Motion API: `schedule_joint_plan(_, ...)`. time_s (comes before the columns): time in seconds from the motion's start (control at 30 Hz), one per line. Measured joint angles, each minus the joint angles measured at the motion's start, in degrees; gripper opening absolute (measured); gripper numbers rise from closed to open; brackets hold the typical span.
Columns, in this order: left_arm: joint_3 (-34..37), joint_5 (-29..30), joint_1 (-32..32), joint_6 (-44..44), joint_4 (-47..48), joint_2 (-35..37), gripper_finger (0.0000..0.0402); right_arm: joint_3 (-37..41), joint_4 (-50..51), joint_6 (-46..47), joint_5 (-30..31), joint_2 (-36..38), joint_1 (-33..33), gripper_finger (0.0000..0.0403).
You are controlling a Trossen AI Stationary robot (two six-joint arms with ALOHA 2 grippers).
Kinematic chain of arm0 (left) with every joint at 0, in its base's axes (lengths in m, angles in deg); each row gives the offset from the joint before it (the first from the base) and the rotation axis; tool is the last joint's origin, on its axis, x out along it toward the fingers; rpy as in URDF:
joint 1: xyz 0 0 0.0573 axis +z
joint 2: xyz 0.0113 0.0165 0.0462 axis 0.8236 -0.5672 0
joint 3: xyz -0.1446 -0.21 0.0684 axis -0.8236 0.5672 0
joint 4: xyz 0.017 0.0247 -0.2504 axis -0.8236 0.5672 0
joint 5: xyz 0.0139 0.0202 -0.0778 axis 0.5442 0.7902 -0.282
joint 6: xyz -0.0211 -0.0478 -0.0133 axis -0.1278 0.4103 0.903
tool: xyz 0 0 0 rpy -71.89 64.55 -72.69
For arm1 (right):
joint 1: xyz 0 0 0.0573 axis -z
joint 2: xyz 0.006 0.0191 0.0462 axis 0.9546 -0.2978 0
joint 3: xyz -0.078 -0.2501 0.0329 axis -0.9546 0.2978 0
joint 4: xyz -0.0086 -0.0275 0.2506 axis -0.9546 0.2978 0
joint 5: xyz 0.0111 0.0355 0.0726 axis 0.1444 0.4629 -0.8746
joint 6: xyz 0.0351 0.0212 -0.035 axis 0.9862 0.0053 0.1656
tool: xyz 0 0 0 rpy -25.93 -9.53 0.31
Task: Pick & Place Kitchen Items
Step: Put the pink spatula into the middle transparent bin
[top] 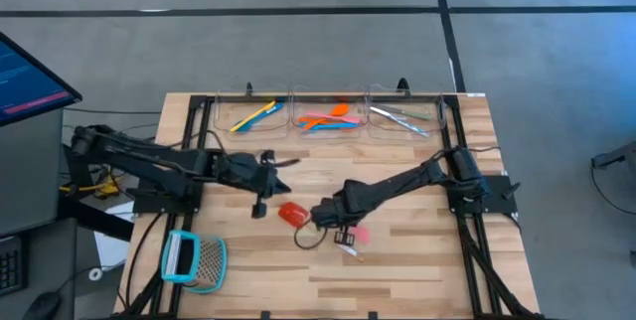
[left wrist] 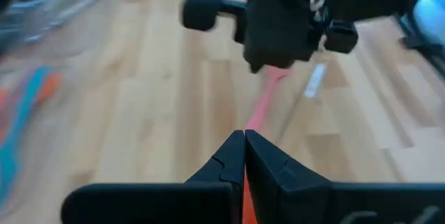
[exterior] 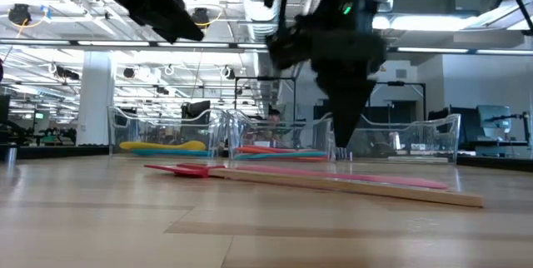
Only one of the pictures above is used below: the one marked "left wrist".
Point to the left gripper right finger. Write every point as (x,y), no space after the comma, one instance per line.
(267,172)

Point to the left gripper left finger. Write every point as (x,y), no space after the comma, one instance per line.
(226,161)

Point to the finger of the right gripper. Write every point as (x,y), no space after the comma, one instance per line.
(299,36)
(259,36)

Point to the pink silicone spoon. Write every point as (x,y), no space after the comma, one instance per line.
(264,102)

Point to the orange silicone spatula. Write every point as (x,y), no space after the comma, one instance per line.
(52,86)

